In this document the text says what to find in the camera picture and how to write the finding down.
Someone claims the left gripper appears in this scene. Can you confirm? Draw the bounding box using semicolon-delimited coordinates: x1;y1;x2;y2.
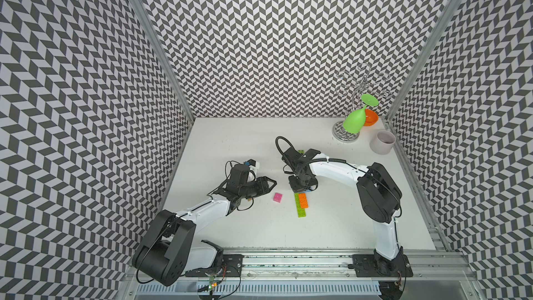
239;174;277;197

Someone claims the pink lego square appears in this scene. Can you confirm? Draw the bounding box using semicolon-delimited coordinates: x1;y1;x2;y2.
273;193;283;203

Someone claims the green lego plate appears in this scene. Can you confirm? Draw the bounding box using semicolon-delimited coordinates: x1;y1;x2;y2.
294;193;302;209

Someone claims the orange lego brick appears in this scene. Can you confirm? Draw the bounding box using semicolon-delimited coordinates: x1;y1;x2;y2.
298;193;309;209

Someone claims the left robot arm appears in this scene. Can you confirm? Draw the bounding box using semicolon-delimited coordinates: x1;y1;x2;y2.
132;160;277;286

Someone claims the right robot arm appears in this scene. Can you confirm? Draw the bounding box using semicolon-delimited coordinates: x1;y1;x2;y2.
280;147;403;263

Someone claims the green plastic wine glass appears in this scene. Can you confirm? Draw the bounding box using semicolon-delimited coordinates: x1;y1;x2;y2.
343;93;379;135

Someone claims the grey cup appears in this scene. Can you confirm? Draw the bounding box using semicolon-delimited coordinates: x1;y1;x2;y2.
369;130;396;155

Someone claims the orange plastic bowl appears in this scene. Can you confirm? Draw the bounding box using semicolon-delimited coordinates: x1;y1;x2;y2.
364;109;379;126

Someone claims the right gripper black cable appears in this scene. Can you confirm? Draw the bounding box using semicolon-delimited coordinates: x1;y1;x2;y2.
274;135;296;163

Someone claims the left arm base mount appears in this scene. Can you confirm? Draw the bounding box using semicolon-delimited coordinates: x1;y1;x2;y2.
183;240;244;278

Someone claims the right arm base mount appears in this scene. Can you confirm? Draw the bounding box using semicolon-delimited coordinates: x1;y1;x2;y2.
348;253;414;278

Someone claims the aluminium front rail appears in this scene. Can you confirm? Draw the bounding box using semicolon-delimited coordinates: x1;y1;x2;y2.
117;249;485;299

